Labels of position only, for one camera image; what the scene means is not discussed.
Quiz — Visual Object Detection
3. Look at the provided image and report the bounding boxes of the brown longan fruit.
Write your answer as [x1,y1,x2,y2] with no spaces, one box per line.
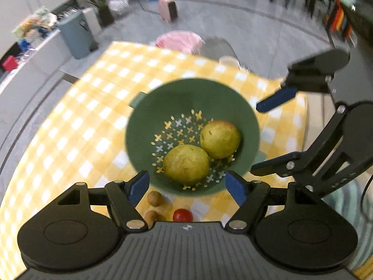
[144,210,159,228]
[147,191,163,207]

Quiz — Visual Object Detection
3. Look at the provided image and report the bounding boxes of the red cherry tomato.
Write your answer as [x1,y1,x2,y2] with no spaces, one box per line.
[173,209,193,223]

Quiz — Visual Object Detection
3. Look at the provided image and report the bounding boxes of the yellow pear right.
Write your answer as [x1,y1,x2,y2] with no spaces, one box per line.
[200,120,242,159]

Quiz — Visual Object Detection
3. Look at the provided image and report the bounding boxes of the yellow pear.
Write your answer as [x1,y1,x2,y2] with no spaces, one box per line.
[200,120,242,159]
[162,145,210,185]

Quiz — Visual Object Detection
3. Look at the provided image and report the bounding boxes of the yellow pear left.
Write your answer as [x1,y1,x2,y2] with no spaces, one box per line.
[162,145,210,185]

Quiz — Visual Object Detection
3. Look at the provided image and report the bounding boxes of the green colander bowl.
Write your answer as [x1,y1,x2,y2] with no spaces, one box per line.
[124,78,266,196]

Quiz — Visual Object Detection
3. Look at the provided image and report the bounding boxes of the transparent grey chair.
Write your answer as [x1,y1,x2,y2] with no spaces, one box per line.
[199,36,251,72]

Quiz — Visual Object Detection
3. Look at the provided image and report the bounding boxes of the pink suitcase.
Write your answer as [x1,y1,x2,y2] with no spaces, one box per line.
[158,0,178,22]

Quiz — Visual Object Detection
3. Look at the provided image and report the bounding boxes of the white TV console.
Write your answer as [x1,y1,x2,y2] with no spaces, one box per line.
[0,0,103,140]

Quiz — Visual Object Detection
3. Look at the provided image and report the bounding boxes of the blue-grey trash bin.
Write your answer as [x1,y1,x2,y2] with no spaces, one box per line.
[58,10,98,60]

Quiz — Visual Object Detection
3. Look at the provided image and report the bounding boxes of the red box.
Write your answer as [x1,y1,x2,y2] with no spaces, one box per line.
[1,55,18,72]

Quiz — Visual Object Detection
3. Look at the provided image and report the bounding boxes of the white plastic bag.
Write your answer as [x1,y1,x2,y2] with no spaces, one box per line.
[109,0,130,17]

